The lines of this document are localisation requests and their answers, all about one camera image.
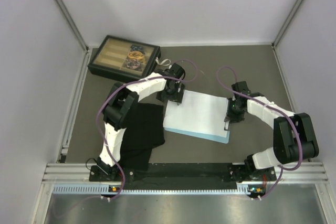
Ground dark mixed hair ties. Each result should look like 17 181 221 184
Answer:
125 60 141 70

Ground white paper sheet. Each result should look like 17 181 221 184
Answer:
163 90 229 137

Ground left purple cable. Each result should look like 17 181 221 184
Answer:
96 59 199 200

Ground white ribbon tab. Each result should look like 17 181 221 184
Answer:
155 57 171 66

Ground light blue clipboard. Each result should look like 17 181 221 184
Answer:
164 127 230 144

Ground aluminium front frame rail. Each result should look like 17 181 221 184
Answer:
43 162 328 184

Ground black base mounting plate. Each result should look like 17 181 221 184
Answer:
88 163 278 183

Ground blue black small items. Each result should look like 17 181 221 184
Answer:
130 45 144 53

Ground black compartment display box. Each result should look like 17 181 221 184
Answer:
88 35 161 82

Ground left aluminium corner post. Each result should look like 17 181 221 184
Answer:
54 0 88 51

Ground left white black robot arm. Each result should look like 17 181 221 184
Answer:
89 63 185 182

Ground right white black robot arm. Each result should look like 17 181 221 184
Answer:
224 81 319 180

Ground black cloth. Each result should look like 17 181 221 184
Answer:
119 103 165 170

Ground right aluminium corner post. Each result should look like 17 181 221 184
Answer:
272 0 304 48

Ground grey slotted cable duct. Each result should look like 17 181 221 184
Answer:
52 184 264 195

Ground aluminium corner post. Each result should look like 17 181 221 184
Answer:
54 0 88 51
272 0 304 48

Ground yellow rubber bands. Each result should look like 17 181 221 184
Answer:
128 51 146 63

